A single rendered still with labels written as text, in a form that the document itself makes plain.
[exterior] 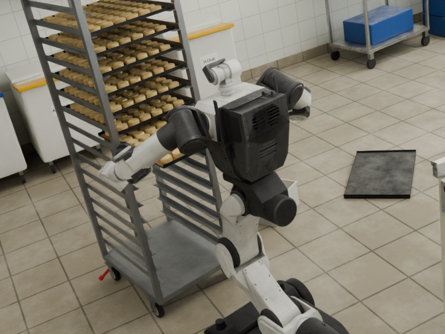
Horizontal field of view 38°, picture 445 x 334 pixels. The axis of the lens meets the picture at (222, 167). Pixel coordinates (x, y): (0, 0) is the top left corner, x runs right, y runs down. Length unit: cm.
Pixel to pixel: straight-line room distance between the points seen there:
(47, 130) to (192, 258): 208
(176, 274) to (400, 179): 161
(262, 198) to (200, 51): 319
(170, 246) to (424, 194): 157
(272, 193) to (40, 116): 305
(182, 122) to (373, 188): 216
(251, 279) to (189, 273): 72
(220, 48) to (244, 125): 335
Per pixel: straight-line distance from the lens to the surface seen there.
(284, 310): 275
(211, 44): 547
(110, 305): 364
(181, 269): 347
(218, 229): 340
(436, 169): 254
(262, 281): 279
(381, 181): 424
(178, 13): 294
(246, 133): 220
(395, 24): 646
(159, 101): 313
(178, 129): 222
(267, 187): 240
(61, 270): 408
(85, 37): 273
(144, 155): 230
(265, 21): 643
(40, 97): 513
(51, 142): 524
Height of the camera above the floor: 209
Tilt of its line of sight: 26 degrees down
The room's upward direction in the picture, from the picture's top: 12 degrees counter-clockwise
